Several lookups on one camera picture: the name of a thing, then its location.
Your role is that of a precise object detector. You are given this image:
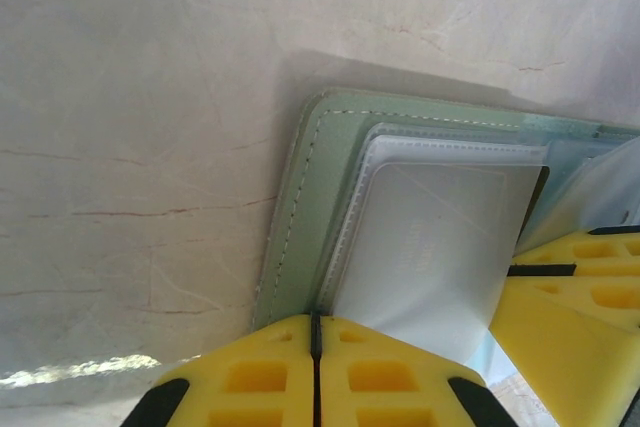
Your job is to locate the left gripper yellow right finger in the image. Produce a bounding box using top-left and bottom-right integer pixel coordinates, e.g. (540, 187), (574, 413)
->
(317, 315), (516, 427)

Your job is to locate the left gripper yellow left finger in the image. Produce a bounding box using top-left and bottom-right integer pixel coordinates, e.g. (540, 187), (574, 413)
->
(119, 314), (319, 427)

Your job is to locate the silver grey credit card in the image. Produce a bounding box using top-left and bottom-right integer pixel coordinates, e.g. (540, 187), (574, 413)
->
(332, 159), (551, 363)

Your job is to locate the green leather card holder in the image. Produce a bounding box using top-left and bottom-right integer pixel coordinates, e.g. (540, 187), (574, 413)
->
(252, 89), (640, 398)

